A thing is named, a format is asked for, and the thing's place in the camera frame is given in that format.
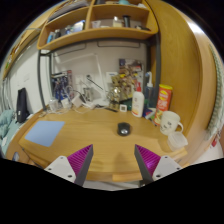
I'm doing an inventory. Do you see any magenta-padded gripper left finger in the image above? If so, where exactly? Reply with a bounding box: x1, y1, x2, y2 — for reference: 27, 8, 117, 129
44, 143, 94, 187

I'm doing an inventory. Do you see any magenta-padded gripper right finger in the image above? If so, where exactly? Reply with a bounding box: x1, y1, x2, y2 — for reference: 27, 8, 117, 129
134, 144, 183, 186

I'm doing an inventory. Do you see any black computer mouse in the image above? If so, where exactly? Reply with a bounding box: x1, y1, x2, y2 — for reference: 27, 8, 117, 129
116, 122, 132, 137

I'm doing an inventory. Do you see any light blue mouse pad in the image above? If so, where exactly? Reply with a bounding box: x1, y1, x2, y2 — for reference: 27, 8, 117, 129
24, 120, 66, 148

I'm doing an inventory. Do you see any white printed mug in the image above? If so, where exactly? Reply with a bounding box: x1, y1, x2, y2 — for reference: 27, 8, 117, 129
159, 110, 185, 136

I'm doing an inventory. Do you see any small blue box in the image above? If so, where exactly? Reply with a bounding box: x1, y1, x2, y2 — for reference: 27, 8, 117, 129
143, 106, 158, 121

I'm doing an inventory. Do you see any white red-capped lotion bottle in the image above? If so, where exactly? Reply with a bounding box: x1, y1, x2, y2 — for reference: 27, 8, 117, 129
131, 83, 146, 118

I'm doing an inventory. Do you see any white charger block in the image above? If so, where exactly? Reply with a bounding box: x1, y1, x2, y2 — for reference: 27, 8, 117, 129
71, 94, 84, 108

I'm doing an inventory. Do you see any clear plastic cup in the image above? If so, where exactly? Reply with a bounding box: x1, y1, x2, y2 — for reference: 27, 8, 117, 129
48, 98, 61, 113

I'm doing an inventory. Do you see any red yellow chip can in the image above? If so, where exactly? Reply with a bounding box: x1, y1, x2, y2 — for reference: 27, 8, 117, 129
153, 83, 174, 126

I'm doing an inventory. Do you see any clear blue spray bottle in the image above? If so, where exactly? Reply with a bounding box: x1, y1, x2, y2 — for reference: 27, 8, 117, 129
145, 71, 155, 108

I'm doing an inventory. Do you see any blue model kit box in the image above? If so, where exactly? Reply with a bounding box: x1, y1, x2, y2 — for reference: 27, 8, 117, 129
50, 69, 74, 101

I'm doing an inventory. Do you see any black backpack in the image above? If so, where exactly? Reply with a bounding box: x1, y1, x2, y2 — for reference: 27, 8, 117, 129
15, 87, 31, 124

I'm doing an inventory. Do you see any teal blanket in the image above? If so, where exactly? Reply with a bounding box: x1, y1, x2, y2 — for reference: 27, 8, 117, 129
0, 109, 16, 148

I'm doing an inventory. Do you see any wooden shelf unit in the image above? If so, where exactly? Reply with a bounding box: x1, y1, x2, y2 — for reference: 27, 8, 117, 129
37, 0, 160, 52

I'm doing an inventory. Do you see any white cable tangle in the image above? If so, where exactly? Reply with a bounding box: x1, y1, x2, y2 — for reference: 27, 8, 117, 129
43, 99, 101, 116

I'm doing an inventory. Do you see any white wall socket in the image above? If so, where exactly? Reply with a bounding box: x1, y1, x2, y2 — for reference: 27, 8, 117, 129
74, 74, 86, 88

